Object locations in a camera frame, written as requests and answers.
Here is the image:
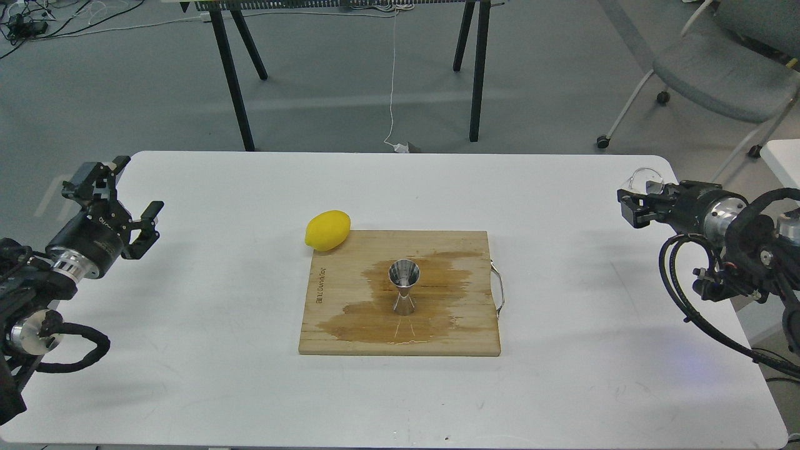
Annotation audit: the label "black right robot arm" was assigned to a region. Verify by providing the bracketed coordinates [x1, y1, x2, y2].
[617, 181, 798, 354]

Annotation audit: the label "black-legged background table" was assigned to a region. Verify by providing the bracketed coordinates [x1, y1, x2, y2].
[178, 0, 506, 152]

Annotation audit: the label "white hanging cable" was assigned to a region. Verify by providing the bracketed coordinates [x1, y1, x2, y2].
[384, 11, 413, 153]

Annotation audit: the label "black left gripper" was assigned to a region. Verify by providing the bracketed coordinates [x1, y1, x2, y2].
[47, 156, 164, 279]

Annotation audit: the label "yellow lemon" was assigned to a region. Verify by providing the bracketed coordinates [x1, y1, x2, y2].
[304, 210, 351, 253]

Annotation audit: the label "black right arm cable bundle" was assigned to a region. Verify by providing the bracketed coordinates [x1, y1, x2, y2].
[657, 234, 800, 379]

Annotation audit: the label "wooden cutting board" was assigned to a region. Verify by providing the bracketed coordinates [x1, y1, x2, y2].
[298, 230, 502, 357]

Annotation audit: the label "clear glass cup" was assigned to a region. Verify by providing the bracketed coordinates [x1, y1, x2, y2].
[621, 166, 664, 196]

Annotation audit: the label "black floor cables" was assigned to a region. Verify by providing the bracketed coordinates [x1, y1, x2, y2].
[0, 0, 144, 58]

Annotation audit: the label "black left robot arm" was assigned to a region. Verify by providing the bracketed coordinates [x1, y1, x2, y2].
[1, 156, 164, 423]

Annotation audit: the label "grey office chair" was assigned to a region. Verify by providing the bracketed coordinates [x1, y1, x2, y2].
[595, 0, 800, 182]

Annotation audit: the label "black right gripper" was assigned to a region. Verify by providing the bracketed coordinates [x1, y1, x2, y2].
[617, 181, 749, 239]

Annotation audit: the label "steel jigger measuring cup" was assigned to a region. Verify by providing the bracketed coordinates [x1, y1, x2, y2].
[388, 259, 421, 316]

